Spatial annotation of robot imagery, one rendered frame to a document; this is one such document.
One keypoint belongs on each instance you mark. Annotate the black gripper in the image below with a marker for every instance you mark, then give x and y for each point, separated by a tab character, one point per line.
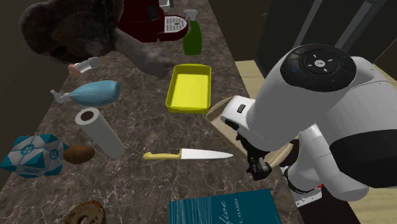
256	161

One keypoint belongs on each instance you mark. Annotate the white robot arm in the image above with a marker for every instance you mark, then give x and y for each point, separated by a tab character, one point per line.
297	102

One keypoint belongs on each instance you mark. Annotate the tan wooden bowl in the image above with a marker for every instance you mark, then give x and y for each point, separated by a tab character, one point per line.
220	127

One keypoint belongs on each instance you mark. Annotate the teal book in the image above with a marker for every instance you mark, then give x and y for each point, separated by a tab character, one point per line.
223	208

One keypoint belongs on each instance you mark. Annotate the dark robot stand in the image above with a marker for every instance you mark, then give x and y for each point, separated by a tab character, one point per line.
328	214

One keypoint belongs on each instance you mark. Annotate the yellow rectangular tray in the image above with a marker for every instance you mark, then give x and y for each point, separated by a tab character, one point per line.
189	90

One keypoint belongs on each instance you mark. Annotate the green spray bottle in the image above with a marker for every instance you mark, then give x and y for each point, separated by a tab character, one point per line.
192	38

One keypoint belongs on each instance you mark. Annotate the white paper towel roll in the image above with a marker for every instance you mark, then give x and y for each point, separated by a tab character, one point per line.
102	133

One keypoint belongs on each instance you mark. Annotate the light blue squeeze bottle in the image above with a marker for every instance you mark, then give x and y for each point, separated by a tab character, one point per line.
96	93

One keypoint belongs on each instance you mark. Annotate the brown round disc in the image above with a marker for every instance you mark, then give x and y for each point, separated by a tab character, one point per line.
86	214

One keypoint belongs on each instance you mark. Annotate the brown egg-shaped object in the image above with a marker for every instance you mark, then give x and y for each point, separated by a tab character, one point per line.
78	154

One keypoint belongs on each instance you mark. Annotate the dark red coffee machine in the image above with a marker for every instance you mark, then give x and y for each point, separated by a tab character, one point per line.
139	24

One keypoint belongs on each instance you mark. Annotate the silver and pink tube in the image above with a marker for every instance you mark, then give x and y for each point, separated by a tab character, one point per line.
86	65

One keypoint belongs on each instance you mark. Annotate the blue and white cube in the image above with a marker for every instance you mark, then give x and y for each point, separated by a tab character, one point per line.
31	155

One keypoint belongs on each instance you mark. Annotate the dark brown plush toy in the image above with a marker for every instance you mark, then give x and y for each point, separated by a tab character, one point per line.
71	28

